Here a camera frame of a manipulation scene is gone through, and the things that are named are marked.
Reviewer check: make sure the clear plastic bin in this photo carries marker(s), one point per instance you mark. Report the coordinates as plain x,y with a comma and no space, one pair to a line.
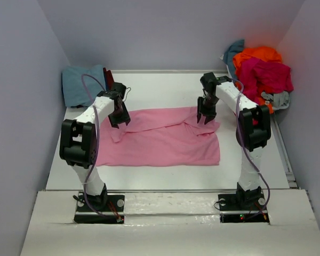
236,84

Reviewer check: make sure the folded light blue t shirt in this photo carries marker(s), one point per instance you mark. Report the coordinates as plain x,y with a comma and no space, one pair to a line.
74,93

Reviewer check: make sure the grey t shirt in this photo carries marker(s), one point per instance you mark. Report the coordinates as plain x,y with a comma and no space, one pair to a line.
277,100

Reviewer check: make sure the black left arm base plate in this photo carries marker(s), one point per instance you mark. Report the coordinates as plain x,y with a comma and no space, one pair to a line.
113,211

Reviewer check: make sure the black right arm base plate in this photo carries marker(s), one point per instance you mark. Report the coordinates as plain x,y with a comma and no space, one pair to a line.
232,211

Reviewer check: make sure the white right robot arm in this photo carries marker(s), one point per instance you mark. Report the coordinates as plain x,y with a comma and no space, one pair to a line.
252,133

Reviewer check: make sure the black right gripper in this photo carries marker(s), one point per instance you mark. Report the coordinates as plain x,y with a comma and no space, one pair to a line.
209,114

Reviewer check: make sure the orange t shirt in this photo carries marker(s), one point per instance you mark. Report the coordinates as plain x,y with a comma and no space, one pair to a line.
262,53

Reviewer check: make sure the magenta t shirt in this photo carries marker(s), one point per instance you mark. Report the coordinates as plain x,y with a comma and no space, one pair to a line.
259,76

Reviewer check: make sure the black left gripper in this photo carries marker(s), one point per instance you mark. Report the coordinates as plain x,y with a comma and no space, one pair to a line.
124,118

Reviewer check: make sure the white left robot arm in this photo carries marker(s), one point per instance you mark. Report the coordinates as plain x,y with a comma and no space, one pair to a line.
80,137

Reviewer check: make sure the pink t shirt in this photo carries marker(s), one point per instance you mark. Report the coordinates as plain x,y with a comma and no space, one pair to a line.
160,138

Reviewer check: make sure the teal t shirt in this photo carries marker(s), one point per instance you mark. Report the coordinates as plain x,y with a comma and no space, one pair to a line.
235,48

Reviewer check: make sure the folded dark red t shirt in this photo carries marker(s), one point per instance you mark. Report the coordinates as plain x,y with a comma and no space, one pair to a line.
109,80

